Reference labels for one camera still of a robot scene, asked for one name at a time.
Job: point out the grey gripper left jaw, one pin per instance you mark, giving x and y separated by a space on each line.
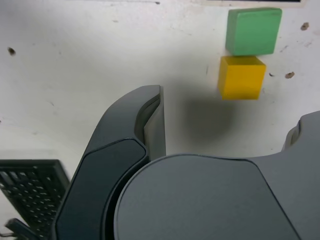
107 162

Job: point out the green cube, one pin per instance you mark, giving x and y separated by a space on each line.
253 31

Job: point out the yellow cube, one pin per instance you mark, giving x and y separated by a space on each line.
241 80

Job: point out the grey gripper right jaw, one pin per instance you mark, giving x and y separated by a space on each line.
200 200

